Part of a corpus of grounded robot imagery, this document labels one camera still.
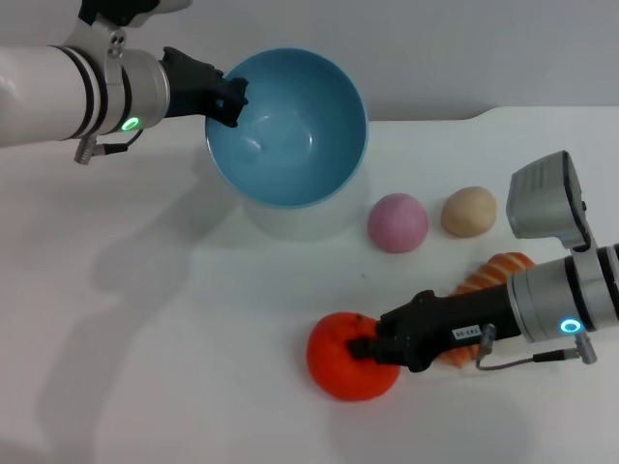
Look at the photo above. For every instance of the blue bowl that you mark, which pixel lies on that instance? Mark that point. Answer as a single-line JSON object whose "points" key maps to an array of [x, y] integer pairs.
{"points": [[290, 121]]}

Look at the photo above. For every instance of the pink round bun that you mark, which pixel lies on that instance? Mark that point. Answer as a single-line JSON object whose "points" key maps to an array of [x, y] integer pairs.
{"points": [[397, 224]]}

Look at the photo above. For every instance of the beige round bun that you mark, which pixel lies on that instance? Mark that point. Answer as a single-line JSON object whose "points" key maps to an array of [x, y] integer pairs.
{"points": [[469, 211]]}

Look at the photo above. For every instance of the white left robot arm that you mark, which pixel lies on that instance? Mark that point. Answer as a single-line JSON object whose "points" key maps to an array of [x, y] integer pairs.
{"points": [[38, 92]]}

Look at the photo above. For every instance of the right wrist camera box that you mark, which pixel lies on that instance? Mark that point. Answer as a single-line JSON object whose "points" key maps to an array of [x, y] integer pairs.
{"points": [[546, 198]]}

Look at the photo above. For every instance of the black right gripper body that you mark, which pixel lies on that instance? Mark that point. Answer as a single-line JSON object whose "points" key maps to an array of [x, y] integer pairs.
{"points": [[435, 324]]}

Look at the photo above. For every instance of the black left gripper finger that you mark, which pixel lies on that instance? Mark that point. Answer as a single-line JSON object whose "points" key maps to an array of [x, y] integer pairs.
{"points": [[234, 101]]}

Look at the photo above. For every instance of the orange striped bread loaf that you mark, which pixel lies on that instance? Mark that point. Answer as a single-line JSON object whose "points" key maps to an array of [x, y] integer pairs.
{"points": [[503, 268]]}

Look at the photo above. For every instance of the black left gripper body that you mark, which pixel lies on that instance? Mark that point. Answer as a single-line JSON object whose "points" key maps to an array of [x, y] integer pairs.
{"points": [[191, 87]]}

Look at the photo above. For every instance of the orange mandarin fruit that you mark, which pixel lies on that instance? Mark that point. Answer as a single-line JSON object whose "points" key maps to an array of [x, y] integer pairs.
{"points": [[333, 367]]}

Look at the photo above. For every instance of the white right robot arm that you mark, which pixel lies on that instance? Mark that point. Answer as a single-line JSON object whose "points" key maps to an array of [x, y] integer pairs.
{"points": [[556, 295]]}

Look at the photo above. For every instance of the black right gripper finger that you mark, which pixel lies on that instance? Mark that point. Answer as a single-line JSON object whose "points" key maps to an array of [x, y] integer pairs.
{"points": [[365, 349]]}

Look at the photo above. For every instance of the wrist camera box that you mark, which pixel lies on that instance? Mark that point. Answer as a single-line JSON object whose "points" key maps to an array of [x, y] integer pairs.
{"points": [[126, 9], [546, 198]]}

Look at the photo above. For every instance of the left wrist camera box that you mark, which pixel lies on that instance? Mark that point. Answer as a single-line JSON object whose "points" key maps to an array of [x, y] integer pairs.
{"points": [[126, 9]]}

